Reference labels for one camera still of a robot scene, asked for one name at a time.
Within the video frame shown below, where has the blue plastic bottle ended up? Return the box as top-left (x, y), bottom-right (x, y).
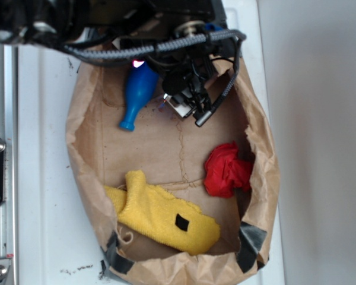
top-left (119, 61), bottom-right (159, 131)

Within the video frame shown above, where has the aluminium frame rail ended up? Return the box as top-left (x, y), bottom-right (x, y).
top-left (0, 45), bottom-right (18, 284)

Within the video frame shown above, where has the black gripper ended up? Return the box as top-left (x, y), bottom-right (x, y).
top-left (85, 1), bottom-right (234, 119)

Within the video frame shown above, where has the red crumpled paper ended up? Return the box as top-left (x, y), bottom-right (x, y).
top-left (204, 141), bottom-right (253, 198)

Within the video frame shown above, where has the yellow cloth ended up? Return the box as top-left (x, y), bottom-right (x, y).
top-left (104, 170), bottom-right (221, 255)

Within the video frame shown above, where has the grey braided cable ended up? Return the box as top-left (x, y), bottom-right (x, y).
top-left (62, 28), bottom-right (247, 128)

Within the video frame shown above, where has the brown paper bag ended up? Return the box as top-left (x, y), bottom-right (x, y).
top-left (66, 62), bottom-right (280, 284)

